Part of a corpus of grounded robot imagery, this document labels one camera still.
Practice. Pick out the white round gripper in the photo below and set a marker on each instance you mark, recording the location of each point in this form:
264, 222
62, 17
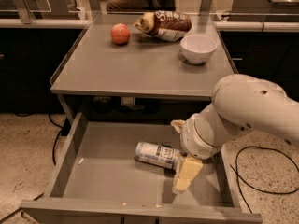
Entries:
193, 138

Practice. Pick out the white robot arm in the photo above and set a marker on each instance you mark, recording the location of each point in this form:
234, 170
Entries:
239, 105

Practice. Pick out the grey counter cabinet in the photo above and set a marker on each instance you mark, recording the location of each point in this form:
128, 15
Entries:
145, 67

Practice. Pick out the grey open drawer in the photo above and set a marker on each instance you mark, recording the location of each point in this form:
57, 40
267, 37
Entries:
98, 181

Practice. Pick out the white bowl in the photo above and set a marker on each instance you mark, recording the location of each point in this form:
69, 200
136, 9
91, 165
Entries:
197, 48

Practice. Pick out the brown chip bag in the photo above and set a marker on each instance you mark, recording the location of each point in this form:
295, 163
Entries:
167, 25

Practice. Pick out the red apple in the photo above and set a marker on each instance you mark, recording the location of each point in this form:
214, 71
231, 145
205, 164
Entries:
120, 34

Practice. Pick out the white railing bar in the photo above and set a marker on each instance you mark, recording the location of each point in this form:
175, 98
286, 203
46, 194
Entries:
232, 26

